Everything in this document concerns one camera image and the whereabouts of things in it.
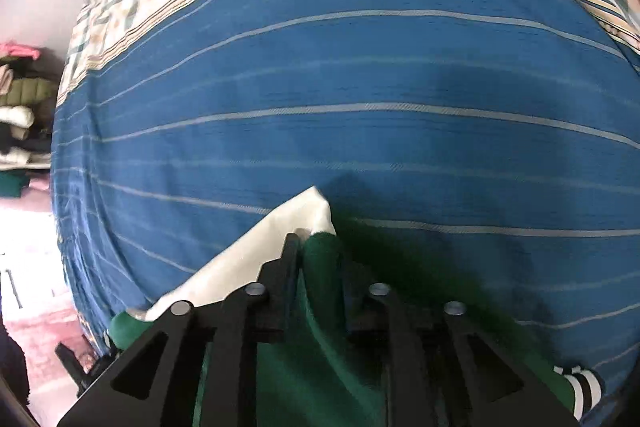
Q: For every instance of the pile of clothes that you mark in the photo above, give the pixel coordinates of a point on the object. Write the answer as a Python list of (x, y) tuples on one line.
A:
[(25, 97)]

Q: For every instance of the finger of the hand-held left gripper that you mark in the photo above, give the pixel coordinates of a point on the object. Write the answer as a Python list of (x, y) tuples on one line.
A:
[(82, 369)]

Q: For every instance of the blue striped bed sheet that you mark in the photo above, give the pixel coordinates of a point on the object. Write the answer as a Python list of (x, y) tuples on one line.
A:
[(350, 82)]

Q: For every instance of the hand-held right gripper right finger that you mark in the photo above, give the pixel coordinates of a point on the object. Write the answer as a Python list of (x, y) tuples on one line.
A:
[(352, 302)]

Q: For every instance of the green varsity jacket cream sleeves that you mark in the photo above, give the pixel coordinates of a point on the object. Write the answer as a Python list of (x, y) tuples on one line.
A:
[(320, 357)]

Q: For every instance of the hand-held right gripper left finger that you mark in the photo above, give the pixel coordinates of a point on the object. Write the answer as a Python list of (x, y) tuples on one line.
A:
[(287, 267)]

